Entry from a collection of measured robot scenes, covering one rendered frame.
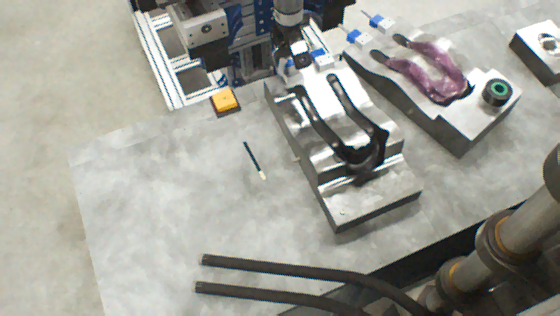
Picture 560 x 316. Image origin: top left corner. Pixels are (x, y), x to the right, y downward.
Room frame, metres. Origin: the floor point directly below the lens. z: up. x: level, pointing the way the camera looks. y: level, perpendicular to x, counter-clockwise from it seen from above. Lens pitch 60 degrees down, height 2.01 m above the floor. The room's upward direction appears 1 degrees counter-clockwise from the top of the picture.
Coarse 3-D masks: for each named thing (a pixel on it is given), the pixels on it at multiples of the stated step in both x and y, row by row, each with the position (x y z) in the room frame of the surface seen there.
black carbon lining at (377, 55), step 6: (396, 36) 1.11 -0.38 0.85; (402, 36) 1.11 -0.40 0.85; (402, 42) 1.09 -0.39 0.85; (408, 48) 1.04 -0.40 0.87; (372, 54) 1.03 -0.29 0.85; (378, 54) 1.03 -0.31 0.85; (384, 54) 1.03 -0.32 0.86; (378, 60) 1.01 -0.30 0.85; (468, 84) 0.89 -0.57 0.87; (474, 84) 0.86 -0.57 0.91; (468, 90) 0.87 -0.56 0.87; (462, 96) 0.85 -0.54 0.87; (438, 102) 0.83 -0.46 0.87
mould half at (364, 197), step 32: (288, 96) 0.84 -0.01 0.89; (320, 96) 0.84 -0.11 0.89; (352, 96) 0.84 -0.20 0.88; (288, 128) 0.73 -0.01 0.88; (352, 128) 0.71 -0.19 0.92; (384, 128) 0.70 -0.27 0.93; (320, 160) 0.60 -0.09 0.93; (384, 160) 0.63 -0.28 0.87; (320, 192) 0.54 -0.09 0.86; (352, 192) 0.54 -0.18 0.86; (384, 192) 0.54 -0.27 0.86; (416, 192) 0.54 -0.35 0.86; (352, 224) 0.46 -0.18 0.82
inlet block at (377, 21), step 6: (372, 18) 1.18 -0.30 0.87; (378, 18) 1.18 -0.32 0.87; (390, 18) 1.16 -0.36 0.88; (372, 24) 1.16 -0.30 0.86; (378, 24) 1.14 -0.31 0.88; (384, 24) 1.14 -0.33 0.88; (390, 24) 1.14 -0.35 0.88; (378, 30) 1.14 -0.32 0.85; (384, 30) 1.12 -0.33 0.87; (390, 30) 1.13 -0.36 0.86
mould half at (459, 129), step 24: (408, 24) 1.16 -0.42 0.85; (384, 48) 1.06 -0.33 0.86; (456, 48) 1.02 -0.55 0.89; (360, 72) 0.98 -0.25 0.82; (384, 72) 0.94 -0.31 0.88; (432, 72) 0.93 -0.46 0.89; (480, 72) 0.94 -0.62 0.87; (384, 96) 0.90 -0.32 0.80; (408, 96) 0.84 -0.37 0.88; (480, 96) 0.82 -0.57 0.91; (432, 120) 0.77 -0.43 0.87; (456, 120) 0.74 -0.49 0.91; (480, 120) 0.74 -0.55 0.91; (456, 144) 0.69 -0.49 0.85
